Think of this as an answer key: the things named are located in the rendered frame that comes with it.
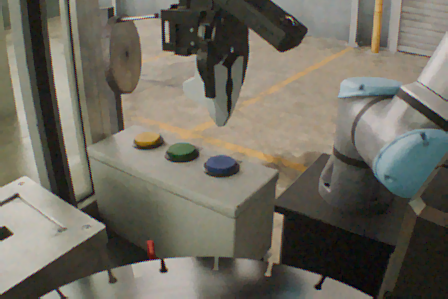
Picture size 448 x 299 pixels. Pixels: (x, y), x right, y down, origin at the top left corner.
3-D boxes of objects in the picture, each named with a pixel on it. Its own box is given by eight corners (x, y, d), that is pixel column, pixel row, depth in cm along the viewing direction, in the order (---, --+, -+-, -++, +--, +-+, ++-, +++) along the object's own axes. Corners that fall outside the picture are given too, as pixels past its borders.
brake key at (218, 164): (200, 176, 54) (200, 163, 54) (217, 164, 57) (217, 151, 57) (224, 184, 52) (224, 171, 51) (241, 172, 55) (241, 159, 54)
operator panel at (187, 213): (99, 224, 66) (85, 147, 60) (143, 196, 75) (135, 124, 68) (234, 297, 52) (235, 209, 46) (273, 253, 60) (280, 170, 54)
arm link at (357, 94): (379, 132, 78) (388, 67, 72) (410, 164, 65) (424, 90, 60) (324, 134, 77) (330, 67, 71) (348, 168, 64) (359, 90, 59)
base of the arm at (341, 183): (334, 165, 85) (339, 124, 81) (400, 185, 78) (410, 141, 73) (306, 198, 74) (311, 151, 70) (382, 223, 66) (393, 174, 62)
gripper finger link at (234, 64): (207, 111, 57) (205, 47, 53) (242, 120, 54) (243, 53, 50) (193, 118, 54) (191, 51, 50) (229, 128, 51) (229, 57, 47)
